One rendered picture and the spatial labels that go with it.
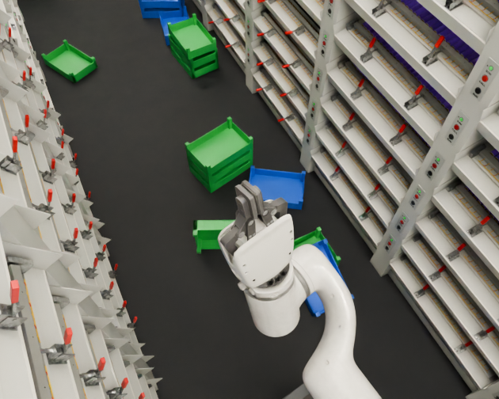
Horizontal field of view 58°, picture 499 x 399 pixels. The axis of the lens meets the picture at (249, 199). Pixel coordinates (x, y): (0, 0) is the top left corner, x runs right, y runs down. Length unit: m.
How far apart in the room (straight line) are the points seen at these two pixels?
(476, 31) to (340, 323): 0.89
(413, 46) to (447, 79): 0.17
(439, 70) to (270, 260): 1.02
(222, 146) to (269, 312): 1.79
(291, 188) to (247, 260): 1.89
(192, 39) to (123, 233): 1.38
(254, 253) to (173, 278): 1.66
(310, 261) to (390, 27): 1.05
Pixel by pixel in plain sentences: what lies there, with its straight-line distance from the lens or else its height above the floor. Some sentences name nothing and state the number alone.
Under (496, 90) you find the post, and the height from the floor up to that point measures 1.22.
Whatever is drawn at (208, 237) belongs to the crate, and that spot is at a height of 0.03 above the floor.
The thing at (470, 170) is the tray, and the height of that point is 0.93.
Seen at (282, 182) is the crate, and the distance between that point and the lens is 2.50.
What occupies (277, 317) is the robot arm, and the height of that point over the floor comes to 1.35.
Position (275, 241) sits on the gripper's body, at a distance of 0.62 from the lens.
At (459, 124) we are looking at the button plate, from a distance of 1.48.
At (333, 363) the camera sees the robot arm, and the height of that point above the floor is 1.32.
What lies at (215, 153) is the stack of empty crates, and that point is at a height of 0.16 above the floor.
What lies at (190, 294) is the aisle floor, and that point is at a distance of 2.21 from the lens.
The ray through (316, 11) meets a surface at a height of 0.92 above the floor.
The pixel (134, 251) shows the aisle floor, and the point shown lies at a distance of 2.35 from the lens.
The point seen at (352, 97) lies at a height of 0.75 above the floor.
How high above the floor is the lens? 2.05
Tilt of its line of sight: 57 degrees down
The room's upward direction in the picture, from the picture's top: straight up
